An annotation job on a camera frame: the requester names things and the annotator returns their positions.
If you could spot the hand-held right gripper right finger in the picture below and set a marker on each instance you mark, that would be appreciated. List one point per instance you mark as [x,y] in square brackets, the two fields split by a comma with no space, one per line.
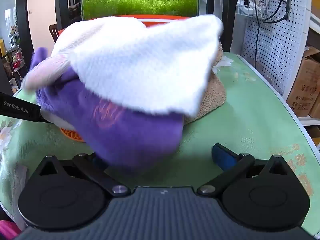
[225,156]

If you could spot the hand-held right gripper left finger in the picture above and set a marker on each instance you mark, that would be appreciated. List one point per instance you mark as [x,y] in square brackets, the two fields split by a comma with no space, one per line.
[100,173]

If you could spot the white plush rabbit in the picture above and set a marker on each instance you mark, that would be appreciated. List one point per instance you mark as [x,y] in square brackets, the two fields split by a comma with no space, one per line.
[45,72]

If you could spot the purple towel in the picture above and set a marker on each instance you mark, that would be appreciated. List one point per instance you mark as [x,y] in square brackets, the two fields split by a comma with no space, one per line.
[120,130]

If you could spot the orange honeycomb mat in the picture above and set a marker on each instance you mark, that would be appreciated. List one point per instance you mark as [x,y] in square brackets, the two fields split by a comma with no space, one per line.
[71,133]

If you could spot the white towel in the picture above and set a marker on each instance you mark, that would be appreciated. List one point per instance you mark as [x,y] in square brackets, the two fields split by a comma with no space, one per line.
[140,65]

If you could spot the orange box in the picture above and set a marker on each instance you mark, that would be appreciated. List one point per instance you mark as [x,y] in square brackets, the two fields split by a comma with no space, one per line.
[157,23]

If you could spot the green printed table mat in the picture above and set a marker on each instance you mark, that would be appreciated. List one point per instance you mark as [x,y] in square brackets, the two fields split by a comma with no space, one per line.
[250,125]

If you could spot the cluttered shelf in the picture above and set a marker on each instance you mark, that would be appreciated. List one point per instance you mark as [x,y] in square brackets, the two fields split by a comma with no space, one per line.
[15,55]

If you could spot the beige towel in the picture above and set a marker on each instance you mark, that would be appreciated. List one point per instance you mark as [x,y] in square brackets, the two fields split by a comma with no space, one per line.
[212,97]

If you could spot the cardboard box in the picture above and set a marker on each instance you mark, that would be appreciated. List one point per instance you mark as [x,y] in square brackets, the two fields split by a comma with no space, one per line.
[305,87]

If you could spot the pink cloth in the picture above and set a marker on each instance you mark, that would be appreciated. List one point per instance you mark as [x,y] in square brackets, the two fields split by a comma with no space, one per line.
[7,230]

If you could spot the white pegboard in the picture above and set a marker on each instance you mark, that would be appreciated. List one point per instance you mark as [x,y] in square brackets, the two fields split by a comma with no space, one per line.
[275,55]

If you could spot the aquarium with green plants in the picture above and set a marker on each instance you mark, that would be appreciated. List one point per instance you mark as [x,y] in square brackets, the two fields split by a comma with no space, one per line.
[140,2]

